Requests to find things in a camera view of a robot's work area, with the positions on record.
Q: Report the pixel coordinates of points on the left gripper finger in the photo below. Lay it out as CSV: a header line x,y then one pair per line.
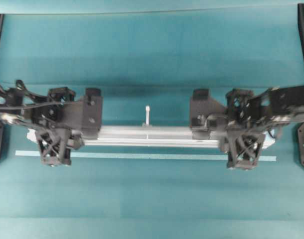
x,y
92,113
75,140

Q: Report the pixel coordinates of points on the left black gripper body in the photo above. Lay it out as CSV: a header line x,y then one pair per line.
x,y
56,115

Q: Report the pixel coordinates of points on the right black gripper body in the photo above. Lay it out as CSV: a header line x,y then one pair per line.
x,y
235,115

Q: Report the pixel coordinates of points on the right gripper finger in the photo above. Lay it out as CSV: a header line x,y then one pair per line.
x,y
223,145
205,115

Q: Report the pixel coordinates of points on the large aluminium extrusion rail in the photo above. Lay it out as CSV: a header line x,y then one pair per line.
x,y
152,136

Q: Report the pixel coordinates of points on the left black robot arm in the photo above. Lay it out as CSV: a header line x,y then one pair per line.
x,y
15,105

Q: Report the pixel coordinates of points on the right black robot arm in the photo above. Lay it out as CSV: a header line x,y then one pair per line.
x,y
276,108

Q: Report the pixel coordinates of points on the light blue tape strip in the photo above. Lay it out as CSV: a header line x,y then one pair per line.
x,y
28,153

